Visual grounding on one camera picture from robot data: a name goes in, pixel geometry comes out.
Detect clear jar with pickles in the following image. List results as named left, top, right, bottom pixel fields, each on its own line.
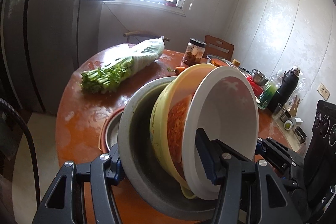
left=182, top=39, right=207, bottom=66

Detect far wooden chair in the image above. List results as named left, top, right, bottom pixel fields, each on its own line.
left=123, top=31, right=160, bottom=43

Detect steel bowl behind jars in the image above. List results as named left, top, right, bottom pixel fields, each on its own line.
left=207, top=55, right=231, bottom=67

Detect wooden chair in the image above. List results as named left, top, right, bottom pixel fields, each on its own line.
left=204, top=35, right=234, bottom=61
left=123, top=31, right=160, bottom=43

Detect celery bunch in bag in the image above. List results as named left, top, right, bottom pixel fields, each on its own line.
left=80, top=36, right=165, bottom=94

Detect small steel bowl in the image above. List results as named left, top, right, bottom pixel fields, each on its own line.
left=251, top=69, right=269, bottom=86

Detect black cable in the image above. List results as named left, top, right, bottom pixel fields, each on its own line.
left=0, top=97, right=42, bottom=208

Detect red packet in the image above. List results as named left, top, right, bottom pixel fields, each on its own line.
left=246, top=76, right=264, bottom=98

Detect grey refrigerator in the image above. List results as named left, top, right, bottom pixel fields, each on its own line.
left=1, top=0, right=77, bottom=115

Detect small carrot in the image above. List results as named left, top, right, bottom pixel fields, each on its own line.
left=167, top=67, right=186, bottom=76

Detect wall socket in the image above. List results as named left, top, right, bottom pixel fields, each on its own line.
left=317, top=83, right=330, bottom=101

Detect pale green small cup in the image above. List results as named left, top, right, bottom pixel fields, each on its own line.
left=284, top=120, right=293, bottom=131

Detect green bottle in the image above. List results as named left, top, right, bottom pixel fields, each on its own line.
left=258, top=69, right=284, bottom=110

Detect grey speckled bowl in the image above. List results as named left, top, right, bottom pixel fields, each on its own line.
left=116, top=77, right=216, bottom=223

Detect black stove appliance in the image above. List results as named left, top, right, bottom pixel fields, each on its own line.
left=301, top=99, right=336, bottom=188

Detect brown sauce bottle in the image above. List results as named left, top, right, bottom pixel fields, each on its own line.
left=231, top=59, right=240, bottom=68

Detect black thermos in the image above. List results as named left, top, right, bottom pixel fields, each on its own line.
left=267, top=67, right=301, bottom=113

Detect white red-patterned bowl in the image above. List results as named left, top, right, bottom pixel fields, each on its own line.
left=182, top=66, right=259, bottom=200

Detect yellow bowl with handle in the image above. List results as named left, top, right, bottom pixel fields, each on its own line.
left=150, top=64, right=215, bottom=200

